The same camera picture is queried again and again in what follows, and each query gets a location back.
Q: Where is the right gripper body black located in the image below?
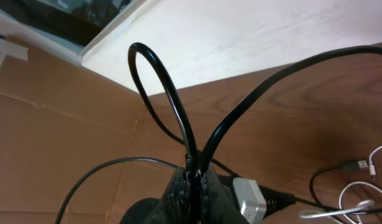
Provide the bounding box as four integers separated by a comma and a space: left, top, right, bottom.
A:
218, 175, 296, 218

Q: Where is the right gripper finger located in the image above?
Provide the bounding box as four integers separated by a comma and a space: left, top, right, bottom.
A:
144, 166, 248, 224

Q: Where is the white usb cable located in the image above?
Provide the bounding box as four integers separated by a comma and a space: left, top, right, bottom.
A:
298, 142, 382, 224

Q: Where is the black usb cable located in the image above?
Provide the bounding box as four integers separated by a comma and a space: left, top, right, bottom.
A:
309, 159, 382, 224

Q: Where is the cardboard box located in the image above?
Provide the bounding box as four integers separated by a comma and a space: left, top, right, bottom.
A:
0, 34, 145, 224

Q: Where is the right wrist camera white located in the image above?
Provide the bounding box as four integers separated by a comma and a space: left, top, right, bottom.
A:
233, 177, 268, 224

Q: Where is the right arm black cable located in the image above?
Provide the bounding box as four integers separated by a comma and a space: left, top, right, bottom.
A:
54, 42, 382, 224

